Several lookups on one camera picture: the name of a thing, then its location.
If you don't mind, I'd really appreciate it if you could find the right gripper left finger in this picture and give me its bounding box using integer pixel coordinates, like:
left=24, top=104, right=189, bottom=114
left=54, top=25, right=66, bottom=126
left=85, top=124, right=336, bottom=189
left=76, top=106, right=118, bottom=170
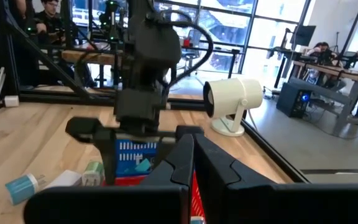
left=23, top=133, right=195, bottom=224

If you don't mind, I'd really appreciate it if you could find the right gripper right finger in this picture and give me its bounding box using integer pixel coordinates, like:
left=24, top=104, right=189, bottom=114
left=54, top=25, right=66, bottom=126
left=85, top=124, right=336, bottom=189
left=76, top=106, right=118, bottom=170
left=194, top=133, right=358, bottom=224

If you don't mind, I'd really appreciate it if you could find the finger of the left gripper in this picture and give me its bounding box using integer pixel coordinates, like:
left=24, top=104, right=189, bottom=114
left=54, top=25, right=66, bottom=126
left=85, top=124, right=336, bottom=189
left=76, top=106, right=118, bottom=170
left=94, top=130, right=118, bottom=186
left=153, top=139, right=176, bottom=170

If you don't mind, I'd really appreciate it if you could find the green white USB charger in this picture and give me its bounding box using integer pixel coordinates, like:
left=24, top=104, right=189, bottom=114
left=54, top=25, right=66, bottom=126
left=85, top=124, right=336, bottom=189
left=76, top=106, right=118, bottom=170
left=81, top=160, right=106, bottom=187

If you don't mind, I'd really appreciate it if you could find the red plastic basket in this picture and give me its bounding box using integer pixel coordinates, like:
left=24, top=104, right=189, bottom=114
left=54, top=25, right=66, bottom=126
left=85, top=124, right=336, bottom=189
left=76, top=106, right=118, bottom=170
left=103, top=169, right=206, bottom=218

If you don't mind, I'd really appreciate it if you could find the blue plastic basket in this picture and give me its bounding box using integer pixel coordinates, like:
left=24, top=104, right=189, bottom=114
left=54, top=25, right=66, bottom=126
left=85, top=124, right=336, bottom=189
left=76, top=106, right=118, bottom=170
left=115, top=138, right=160, bottom=178

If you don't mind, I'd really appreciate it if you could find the wooden background table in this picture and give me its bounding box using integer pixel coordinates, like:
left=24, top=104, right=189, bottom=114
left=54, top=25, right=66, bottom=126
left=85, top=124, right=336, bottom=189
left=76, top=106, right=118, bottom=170
left=61, top=49, right=124, bottom=66

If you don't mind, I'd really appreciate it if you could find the small white block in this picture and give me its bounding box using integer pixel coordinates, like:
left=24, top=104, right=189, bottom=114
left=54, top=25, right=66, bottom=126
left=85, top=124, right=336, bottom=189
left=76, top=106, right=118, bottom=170
left=4, top=95, right=20, bottom=108

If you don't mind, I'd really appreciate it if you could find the black computer tower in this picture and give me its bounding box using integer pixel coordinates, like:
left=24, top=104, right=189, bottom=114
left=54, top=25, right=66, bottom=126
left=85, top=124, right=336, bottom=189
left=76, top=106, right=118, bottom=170
left=275, top=82, right=312, bottom=119

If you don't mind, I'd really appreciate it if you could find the person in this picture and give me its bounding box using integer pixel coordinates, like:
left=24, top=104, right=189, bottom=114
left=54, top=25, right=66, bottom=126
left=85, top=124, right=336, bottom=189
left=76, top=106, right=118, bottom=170
left=305, top=42, right=338, bottom=65
left=26, top=0, right=74, bottom=44

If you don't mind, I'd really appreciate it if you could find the long wooden desk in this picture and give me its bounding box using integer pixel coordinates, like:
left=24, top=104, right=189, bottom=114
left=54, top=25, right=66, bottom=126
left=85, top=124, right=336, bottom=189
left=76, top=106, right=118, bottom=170
left=292, top=60, right=358, bottom=85

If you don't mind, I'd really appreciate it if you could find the black computer monitor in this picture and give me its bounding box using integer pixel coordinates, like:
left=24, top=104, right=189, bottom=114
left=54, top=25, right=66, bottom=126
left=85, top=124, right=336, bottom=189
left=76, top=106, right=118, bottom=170
left=290, top=24, right=317, bottom=47

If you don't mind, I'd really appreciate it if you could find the black aluminium table frame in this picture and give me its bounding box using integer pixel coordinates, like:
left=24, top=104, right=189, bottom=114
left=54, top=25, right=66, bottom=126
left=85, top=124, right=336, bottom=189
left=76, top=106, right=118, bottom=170
left=0, top=0, right=310, bottom=184

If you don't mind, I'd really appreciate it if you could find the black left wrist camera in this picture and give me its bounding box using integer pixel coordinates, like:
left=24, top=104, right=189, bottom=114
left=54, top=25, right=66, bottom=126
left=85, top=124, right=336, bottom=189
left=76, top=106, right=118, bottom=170
left=113, top=88, right=167, bottom=131

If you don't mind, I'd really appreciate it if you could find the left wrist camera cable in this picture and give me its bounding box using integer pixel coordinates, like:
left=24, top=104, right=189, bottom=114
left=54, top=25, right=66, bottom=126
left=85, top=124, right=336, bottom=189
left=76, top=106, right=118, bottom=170
left=162, top=20, right=214, bottom=90

